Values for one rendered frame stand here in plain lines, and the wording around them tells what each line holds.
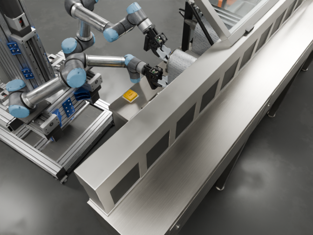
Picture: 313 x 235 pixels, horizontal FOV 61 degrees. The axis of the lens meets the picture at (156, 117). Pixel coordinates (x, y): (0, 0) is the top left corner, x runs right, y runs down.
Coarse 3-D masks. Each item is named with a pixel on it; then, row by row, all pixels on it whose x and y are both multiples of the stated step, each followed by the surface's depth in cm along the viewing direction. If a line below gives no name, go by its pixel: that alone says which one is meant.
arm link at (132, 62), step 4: (128, 56) 171; (132, 56) 171; (128, 60) 170; (132, 60) 169; (136, 60) 169; (140, 60) 170; (128, 64) 171; (132, 64) 169; (136, 64) 167; (132, 68) 170
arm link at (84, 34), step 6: (84, 0) 164; (90, 0) 167; (96, 0) 172; (84, 6) 166; (90, 6) 171; (84, 24) 186; (78, 30) 200; (84, 30) 191; (90, 30) 197; (78, 36) 198; (84, 36) 197; (90, 36) 200; (84, 42) 201; (90, 42) 205; (84, 48) 204
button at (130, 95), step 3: (129, 90) 183; (126, 93) 182; (129, 93) 182; (132, 93) 182; (135, 93) 182; (123, 96) 182; (126, 96) 180; (129, 96) 180; (132, 96) 180; (135, 96) 181; (129, 99) 179; (132, 99) 180
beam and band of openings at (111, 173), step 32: (288, 0) 121; (256, 32) 105; (192, 64) 91; (224, 64) 94; (160, 96) 83; (192, 96) 85; (128, 128) 75; (160, 128) 77; (96, 160) 69; (128, 160) 71; (96, 192) 66; (128, 192) 85
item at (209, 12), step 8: (200, 0) 93; (272, 0) 113; (192, 8) 96; (200, 8) 95; (208, 8) 94; (264, 8) 109; (208, 16) 95; (216, 16) 95; (256, 16) 106; (200, 24) 98; (216, 24) 95; (224, 24) 96; (248, 24) 103; (216, 32) 97; (224, 32) 96; (240, 32) 100; (208, 40) 100; (224, 40) 97; (232, 40) 97
